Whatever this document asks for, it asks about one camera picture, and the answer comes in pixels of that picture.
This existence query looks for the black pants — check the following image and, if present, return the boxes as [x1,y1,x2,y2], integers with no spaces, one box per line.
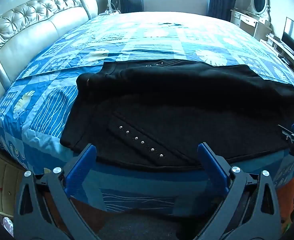
[60,60,294,171]

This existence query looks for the white tv stand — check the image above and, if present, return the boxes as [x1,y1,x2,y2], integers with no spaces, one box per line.
[260,34,294,72]

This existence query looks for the beige bedside cabinet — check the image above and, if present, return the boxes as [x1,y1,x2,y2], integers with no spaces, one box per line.
[0,150,24,218]

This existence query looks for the blue patterned bedspread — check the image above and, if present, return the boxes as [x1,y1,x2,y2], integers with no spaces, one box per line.
[0,9,294,217]

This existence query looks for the white vanity dresser with mirror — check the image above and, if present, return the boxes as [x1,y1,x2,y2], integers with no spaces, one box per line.
[230,0,272,41]

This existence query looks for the cream tufted leather headboard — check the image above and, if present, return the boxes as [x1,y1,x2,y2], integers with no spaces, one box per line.
[0,0,98,100]

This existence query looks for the white fan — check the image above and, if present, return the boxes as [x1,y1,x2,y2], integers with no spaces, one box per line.
[105,0,121,14]

